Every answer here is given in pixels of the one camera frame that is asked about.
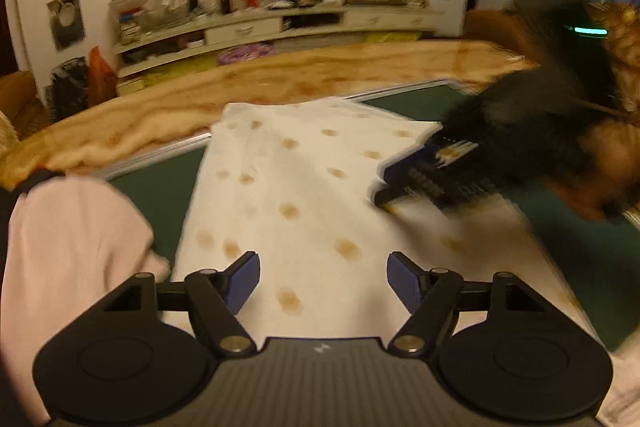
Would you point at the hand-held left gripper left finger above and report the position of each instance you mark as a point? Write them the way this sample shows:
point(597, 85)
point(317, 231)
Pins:
point(242, 282)

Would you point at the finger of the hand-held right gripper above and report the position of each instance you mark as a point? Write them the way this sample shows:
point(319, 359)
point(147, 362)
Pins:
point(405, 167)
point(395, 197)

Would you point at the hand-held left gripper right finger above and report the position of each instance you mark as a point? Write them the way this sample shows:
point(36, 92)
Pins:
point(405, 282)

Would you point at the white polka dot garment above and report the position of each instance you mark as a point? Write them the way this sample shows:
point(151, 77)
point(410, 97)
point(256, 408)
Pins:
point(310, 187)

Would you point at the person's right hand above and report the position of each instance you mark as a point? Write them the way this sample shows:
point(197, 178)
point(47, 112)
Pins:
point(610, 167)

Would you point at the brown tufted leather sofa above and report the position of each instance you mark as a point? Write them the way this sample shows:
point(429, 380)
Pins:
point(487, 27)

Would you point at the yellow box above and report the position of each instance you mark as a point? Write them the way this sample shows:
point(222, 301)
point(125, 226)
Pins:
point(390, 37)
point(190, 67)

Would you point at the pink garment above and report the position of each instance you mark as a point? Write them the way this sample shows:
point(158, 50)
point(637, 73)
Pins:
point(65, 247)

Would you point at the white TV cabinet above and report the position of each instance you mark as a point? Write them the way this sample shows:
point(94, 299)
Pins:
point(240, 29)

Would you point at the black and red garment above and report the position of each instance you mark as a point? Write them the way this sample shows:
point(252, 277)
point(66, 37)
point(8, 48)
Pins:
point(37, 182)

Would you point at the dark bottle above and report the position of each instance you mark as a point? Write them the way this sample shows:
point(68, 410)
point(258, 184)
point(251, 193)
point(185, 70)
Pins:
point(226, 2)

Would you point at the orange plastic bag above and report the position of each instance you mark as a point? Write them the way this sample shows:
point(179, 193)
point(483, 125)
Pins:
point(102, 72)

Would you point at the clear plastic container stack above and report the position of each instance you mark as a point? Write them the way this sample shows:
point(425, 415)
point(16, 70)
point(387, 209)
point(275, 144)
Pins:
point(129, 19)

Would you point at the grey wall picture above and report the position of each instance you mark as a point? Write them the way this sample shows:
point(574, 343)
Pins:
point(65, 19)

